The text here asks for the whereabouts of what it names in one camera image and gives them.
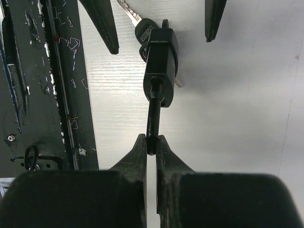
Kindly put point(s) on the black padlock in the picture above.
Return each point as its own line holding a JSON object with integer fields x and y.
{"x": 159, "y": 77}

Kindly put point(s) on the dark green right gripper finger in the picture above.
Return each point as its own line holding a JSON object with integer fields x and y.
{"x": 213, "y": 14}
{"x": 101, "y": 14}

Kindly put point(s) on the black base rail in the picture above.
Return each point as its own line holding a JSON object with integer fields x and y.
{"x": 45, "y": 110}

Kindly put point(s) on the keys of black padlock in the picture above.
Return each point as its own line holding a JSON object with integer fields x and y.
{"x": 143, "y": 27}

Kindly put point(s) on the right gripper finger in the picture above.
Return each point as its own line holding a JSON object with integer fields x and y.
{"x": 113, "y": 198}
{"x": 189, "y": 199}

